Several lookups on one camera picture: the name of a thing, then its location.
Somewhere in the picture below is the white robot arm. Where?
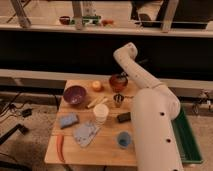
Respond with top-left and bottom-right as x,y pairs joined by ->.
113,42 -> 184,171

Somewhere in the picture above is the purple bowl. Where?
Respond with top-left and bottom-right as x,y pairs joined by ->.
63,85 -> 87,105

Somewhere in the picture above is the dark red background bowl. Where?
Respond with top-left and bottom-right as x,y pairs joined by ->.
59,16 -> 70,25

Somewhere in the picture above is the orange round fruit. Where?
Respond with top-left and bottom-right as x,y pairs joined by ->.
92,81 -> 102,92

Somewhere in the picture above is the wooden stick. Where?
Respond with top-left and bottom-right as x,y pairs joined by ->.
86,97 -> 108,109

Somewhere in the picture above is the metal measuring cup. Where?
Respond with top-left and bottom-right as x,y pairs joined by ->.
113,94 -> 125,108

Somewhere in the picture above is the white paper cup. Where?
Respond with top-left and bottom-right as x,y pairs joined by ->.
93,104 -> 109,123

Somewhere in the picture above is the black rectangular block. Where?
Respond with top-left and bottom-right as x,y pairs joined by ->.
117,112 -> 131,123

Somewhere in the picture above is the wooden table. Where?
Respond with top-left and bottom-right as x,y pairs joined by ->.
45,79 -> 138,166

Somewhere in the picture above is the blue sponge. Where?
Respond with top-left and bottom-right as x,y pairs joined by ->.
59,113 -> 79,129

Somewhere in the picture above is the light blue cloth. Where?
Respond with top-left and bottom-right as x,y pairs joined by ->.
73,121 -> 100,147

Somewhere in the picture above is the blue plastic cup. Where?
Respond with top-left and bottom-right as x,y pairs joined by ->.
116,131 -> 131,149

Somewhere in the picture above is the orange background object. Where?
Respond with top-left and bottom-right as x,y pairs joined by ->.
101,20 -> 114,27

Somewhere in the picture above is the green background object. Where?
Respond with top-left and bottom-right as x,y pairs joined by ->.
83,16 -> 101,25

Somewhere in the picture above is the orange carrot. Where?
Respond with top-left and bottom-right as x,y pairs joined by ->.
56,134 -> 65,163

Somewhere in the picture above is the black floor stand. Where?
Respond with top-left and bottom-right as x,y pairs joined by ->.
0,124 -> 29,145

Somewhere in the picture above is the green plastic tray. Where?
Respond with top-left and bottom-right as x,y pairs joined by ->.
172,108 -> 203,164

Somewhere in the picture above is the black cable on floor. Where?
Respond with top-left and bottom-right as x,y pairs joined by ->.
0,92 -> 33,118

